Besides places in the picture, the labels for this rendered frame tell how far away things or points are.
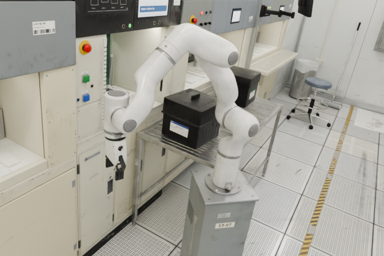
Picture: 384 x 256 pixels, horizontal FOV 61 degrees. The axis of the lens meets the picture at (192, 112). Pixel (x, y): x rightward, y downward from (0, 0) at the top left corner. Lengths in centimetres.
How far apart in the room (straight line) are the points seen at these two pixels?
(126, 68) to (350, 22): 424
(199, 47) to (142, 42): 112
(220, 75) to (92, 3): 67
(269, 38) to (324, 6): 133
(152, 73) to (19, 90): 74
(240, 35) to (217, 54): 229
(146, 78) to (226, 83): 37
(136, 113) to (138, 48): 128
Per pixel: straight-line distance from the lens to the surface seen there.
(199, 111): 184
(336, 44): 594
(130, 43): 234
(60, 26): 148
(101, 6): 164
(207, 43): 119
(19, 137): 180
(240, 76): 264
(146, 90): 109
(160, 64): 113
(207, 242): 175
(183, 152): 192
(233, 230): 175
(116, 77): 249
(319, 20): 595
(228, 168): 159
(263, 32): 497
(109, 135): 116
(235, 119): 146
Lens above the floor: 173
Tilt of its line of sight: 23 degrees down
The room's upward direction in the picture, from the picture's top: 8 degrees clockwise
